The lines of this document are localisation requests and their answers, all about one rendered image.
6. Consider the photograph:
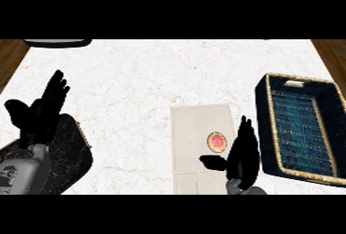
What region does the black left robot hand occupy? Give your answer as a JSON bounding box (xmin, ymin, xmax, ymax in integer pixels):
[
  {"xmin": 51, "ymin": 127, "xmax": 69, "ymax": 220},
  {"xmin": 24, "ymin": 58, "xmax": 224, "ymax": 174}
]
[{"xmin": 4, "ymin": 69, "xmax": 70, "ymax": 150}]

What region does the beige placemat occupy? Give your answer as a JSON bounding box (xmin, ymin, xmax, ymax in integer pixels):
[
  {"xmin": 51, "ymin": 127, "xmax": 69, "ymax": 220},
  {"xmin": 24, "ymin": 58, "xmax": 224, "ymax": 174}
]
[{"xmin": 168, "ymin": 103, "xmax": 240, "ymax": 195}]

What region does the dark blue wicker basket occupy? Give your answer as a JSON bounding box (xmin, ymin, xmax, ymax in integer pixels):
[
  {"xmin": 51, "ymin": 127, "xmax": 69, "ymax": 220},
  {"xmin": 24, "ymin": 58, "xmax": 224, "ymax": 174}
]
[{"xmin": 254, "ymin": 72, "xmax": 346, "ymax": 188}]

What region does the black rimmed grey appliance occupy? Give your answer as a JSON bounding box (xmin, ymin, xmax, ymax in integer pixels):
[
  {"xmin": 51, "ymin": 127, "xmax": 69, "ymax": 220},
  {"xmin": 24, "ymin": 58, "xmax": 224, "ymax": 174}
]
[{"xmin": 22, "ymin": 38, "xmax": 92, "ymax": 48}]

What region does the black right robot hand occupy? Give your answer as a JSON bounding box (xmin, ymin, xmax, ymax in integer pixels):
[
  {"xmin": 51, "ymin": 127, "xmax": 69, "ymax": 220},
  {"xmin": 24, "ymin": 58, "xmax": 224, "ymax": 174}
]
[{"xmin": 197, "ymin": 114, "xmax": 261, "ymax": 191}]

